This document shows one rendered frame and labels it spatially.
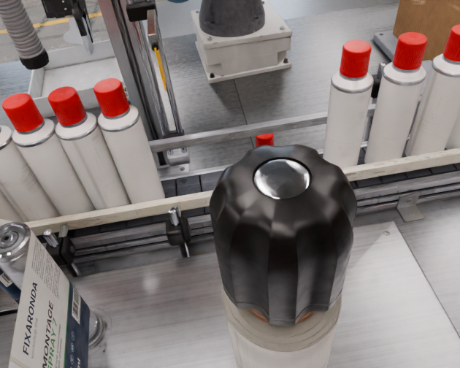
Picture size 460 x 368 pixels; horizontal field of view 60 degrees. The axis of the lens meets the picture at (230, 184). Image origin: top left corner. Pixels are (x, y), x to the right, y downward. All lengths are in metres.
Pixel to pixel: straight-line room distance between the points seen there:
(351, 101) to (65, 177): 0.38
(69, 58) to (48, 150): 0.61
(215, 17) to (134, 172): 0.49
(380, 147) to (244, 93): 0.38
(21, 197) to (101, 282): 0.16
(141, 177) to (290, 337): 0.34
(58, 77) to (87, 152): 0.59
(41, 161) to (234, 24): 0.53
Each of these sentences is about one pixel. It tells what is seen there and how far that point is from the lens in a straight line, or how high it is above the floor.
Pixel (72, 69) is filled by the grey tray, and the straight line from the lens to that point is 1.11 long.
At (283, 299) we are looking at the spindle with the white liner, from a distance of 0.22.
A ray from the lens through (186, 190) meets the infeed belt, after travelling 0.62.
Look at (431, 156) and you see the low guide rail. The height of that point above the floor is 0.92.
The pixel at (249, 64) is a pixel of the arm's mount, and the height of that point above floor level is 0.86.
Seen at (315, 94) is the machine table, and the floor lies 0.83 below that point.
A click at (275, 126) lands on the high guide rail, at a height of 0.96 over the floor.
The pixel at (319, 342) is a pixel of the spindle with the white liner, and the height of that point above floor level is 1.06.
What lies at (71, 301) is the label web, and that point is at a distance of 0.44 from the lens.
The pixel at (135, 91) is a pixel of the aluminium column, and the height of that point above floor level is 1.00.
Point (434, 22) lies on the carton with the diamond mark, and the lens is 0.94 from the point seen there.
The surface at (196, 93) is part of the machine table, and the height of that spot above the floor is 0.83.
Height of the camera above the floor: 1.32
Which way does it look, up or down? 46 degrees down
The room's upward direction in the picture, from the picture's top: 7 degrees counter-clockwise
